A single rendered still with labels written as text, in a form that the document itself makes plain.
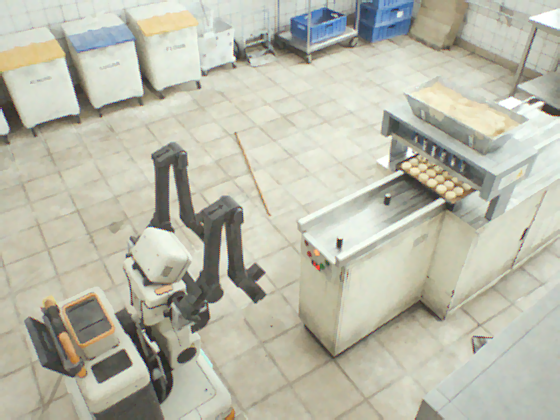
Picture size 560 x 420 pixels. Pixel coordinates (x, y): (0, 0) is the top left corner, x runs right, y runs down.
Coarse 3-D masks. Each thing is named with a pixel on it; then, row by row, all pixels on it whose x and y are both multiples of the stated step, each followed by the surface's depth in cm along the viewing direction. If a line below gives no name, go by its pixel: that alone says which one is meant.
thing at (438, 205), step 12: (540, 144) 289; (552, 144) 295; (432, 204) 250; (444, 204) 254; (408, 216) 244; (420, 216) 246; (396, 228) 238; (408, 228) 246; (372, 240) 232; (384, 240) 238; (348, 252) 226; (360, 252) 231; (336, 264) 227
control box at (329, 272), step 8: (312, 240) 241; (304, 248) 248; (312, 248) 241; (320, 248) 237; (304, 256) 251; (312, 256) 244; (320, 256) 237; (328, 256) 233; (320, 272) 244; (328, 272) 237; (336, 272) 236
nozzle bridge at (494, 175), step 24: (384, 120) 269; (408, 120) 257; (408, 144) 266; (456, 144) 241; (504, 144) 240; (456, 168) 248; (480, 168) 228; (504, 168) 226; (528, 168) 240; (480, 192) 234; (504, 192) 239
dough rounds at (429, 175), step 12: (408, 168) 271; (420, 168) 269; (432, 168) 272; (420, 180) 264; (432, 180) 261; (444, 180) 263; (456, 180) 261; (444, 192) 256; (456, 192) 254; (468, 192) 257
